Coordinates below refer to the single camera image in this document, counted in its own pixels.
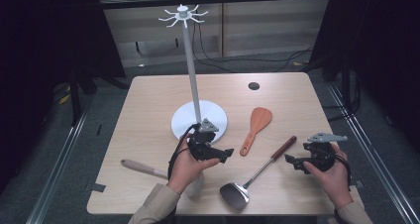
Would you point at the person's right hand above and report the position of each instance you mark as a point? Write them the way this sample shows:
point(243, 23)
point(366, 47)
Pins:
point(333, 184)

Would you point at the metal floor rail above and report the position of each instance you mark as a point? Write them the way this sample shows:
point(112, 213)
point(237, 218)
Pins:
point(373, 158)
point(52, 177)

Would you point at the black curtain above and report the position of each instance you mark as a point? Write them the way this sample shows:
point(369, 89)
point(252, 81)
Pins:
point(386, 52)
point(43, 52)

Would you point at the yellow floor tape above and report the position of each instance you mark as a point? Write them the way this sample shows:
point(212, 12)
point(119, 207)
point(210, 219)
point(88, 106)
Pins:
point(64, 99)

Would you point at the person's left hand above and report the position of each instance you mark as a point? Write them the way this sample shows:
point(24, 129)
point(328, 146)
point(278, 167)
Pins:
point(185, 171)

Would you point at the grey tape piece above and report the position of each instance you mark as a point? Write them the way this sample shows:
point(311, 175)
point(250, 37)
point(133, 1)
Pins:
point(96, 187)
point(358, 183)

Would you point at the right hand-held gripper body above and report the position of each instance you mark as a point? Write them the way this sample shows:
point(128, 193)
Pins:
point(322, 156)

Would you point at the black metal stand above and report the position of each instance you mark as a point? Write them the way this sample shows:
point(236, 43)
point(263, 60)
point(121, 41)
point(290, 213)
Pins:
point(75, 98)

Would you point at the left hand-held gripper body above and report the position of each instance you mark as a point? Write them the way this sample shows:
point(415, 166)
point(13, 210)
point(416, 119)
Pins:
point(201, 149)

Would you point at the white utensil rack stand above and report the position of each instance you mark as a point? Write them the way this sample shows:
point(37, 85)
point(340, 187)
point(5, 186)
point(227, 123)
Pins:
point(188, 118)

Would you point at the orange wooden rice paddle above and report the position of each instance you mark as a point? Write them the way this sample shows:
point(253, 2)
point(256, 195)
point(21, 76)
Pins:
point(259, 118)

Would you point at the light wooden spoon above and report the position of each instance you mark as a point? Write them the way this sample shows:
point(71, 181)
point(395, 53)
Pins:
point(142, 167)

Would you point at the dark round table grommet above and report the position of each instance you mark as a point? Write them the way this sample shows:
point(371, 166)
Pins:
point(254, 86)

